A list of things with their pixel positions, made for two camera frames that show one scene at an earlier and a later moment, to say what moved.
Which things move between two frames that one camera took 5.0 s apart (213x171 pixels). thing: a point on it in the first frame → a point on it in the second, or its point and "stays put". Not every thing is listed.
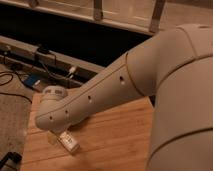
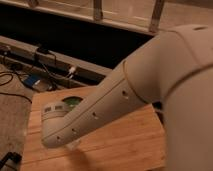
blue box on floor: x=32 y=80 stays put
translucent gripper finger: x=51 y=137 → x=74 y=144
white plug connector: x=72 y=69 stays put
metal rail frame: x=43 y=60 stays put
